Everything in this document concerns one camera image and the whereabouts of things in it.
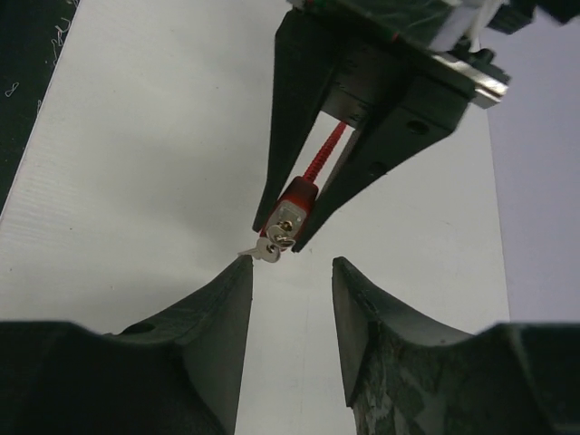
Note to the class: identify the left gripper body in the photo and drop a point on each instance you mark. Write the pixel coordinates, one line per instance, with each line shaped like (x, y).
(379, 46)

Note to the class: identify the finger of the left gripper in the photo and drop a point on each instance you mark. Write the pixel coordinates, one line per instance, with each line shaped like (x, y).
(415, 112)
(307, 53)

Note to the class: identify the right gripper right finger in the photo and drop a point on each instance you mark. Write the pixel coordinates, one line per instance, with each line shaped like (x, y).
(406, 373)

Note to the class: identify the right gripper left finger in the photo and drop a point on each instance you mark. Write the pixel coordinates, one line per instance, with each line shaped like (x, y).
(176, 372)

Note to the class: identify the small red cable padlock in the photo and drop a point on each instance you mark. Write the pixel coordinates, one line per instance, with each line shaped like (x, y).
(297, 201)

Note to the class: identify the small silver key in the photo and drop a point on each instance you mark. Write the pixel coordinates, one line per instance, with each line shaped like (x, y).
(275, 240)

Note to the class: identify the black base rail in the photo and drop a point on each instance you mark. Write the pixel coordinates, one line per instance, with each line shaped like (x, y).
(33, 33)

